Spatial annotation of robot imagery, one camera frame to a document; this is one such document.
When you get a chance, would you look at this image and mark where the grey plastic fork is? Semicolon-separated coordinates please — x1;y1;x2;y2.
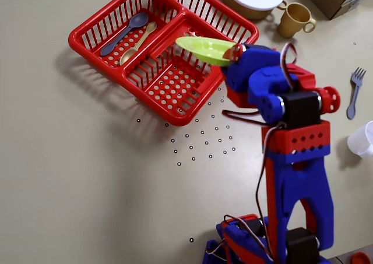
346;67;367;120

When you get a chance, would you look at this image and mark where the orange round disc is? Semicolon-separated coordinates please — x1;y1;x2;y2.
350;251;372;264

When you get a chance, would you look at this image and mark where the beige round pot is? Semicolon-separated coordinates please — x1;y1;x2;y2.
220;0;288;20

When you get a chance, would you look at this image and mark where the purple-grey plastic spoon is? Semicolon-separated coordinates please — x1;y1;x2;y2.
100;12;149;57

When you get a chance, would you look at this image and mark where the white plastic cup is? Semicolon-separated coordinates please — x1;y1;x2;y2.
346;120;373;160

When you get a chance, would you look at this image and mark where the long black red arm cable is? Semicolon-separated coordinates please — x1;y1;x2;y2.
255;121;289;261

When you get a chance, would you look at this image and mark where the beige plastic cup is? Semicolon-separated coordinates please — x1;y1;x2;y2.
276;2;317;39

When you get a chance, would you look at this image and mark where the beige plastic spoon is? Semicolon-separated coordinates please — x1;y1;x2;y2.
119;21;157;66

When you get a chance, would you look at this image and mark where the yellow-green plastic plate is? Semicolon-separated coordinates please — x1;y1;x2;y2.
175;36;237;67

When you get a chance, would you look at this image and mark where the red white wrist servo cable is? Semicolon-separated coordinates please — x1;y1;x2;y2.
279;42;298;89

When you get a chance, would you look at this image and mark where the red plastic dish rack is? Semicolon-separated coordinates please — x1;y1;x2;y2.
68;0;260;127

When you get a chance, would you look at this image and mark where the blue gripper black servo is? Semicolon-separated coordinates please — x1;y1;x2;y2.
222;43;282;109

